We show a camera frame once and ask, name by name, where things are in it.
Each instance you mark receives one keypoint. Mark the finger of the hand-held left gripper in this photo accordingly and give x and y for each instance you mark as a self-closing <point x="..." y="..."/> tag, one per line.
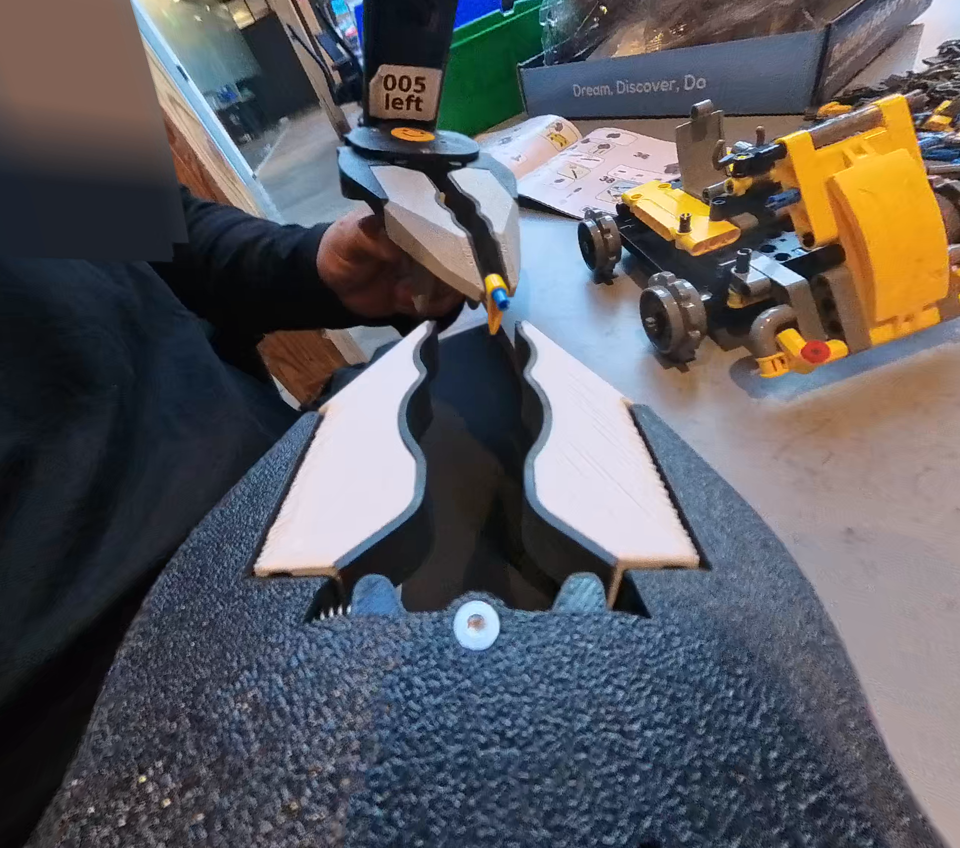
<point x="495" y="210"/>
<point x="420" y="217"/>

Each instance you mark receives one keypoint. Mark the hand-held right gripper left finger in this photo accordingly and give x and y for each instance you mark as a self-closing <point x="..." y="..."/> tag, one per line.
<point x="345" y="480"/>

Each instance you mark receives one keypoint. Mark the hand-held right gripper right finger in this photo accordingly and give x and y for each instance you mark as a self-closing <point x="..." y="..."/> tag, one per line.
<point x="607" y="480"/>

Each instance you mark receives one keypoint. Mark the yellow wedge piece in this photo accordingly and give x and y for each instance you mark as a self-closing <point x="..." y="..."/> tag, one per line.
<point x="493" y="319"/>

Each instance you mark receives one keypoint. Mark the person's left forearm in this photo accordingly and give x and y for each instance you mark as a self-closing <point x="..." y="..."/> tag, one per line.
<point x="247" y="263"/>

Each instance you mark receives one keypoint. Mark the person's left hand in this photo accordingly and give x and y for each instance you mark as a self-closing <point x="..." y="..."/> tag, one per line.
<point x="360" y="270"/>

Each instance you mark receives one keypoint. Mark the green storage bin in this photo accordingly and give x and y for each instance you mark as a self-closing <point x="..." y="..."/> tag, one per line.
<point x="487" y="67"/>

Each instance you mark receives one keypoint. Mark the instruction booklet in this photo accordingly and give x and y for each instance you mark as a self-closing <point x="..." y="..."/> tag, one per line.
<point x="585" y="165"/>

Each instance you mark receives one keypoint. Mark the person's legs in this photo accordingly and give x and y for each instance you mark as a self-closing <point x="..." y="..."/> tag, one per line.
<point x="352" y="375"/>

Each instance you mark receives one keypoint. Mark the wooden panel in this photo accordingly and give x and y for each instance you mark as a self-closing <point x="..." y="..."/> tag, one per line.
<point x="300" y="360"/>

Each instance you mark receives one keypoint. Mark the clear plastic bag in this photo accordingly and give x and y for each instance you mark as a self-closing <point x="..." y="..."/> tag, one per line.
<point x="562" y="22"/>

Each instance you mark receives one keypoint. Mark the dark blue kit box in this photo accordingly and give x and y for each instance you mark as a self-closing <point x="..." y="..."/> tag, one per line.
<point x="675" y="79"/>

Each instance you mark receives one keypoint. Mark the yellow toy brick car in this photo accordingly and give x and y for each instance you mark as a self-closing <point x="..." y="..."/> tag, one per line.
<point x="885" y="225"/>

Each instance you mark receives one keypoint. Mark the pile of small black pieces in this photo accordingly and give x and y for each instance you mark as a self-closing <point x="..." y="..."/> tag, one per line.
<point x="937" y="82"/>

